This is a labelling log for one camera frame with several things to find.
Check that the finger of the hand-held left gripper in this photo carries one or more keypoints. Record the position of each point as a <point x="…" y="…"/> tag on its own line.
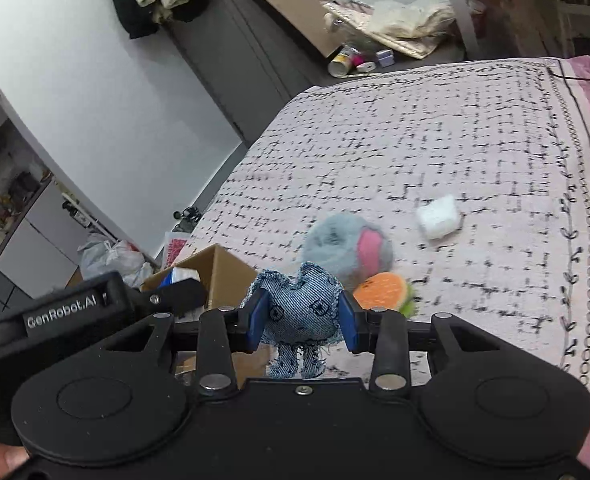
<point x="175" y="296"/>

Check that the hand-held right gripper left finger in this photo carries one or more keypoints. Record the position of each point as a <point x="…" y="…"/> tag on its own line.
<point x="257" y="322"/>

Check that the small white purple box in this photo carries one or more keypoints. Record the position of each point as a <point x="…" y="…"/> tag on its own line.
<point x="385" y="57"/>

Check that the white post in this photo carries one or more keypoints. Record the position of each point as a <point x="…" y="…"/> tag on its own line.
<point x="462" y="10"/>

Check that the white plastic bag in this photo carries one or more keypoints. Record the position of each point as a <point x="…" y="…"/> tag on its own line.
<point x="107" y="257"/>

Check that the gold patterned bag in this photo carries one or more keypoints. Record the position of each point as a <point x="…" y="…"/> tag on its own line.
<point x="375" y="35"/>

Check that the orange and green plush toy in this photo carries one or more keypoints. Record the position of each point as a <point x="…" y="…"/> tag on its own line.
<point x="380" y="290"/>

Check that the yellow printed can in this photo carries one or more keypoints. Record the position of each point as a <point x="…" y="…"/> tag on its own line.
<point x="341" y="62"/>

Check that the brown cardboard box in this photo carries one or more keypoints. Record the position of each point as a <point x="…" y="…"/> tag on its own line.
<point x="220" y="270"/>

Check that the red patterned bag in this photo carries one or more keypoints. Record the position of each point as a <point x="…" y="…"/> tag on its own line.
<point x="175" y="250"/>

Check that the white soft pack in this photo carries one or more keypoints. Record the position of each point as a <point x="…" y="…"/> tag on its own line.
<point x="437" y="217"/>

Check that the grey plush toy pink ear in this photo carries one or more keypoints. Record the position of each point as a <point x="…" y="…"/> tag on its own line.
<point x="335" y="245"/>

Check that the grey cabinet with open shelf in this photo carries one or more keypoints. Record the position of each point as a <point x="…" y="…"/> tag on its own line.
<point x="20" y="230"/>

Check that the black-framed brown board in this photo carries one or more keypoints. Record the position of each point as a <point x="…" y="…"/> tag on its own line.
<point x="285" y="0"/>

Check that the cream plastic bag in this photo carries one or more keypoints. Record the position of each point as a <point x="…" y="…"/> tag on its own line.
<point x="415" y="15"/>

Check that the blue denim plush toy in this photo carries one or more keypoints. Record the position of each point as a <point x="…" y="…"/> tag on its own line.
<point x="295" y="310"/>

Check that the blue and white packet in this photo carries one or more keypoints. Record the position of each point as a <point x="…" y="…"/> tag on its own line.
<point x="180" y="276"/>

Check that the pink small packet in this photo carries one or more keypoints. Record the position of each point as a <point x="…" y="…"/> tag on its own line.
<point x="364" y="63"/>

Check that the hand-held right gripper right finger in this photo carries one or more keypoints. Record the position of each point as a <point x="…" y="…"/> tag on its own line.
<point x="349" y="325"/>

